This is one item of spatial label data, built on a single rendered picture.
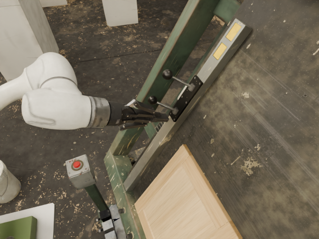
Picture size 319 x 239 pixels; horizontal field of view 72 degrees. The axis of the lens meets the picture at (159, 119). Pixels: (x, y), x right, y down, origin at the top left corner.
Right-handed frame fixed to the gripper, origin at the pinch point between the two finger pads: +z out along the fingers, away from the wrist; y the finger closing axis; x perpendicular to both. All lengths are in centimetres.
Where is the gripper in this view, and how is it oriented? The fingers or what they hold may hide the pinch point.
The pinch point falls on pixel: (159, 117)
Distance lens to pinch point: 78.1
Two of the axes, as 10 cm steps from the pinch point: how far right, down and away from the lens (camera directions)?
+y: 4.6, -7.0, -5.4
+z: 7.9, 0.5, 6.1
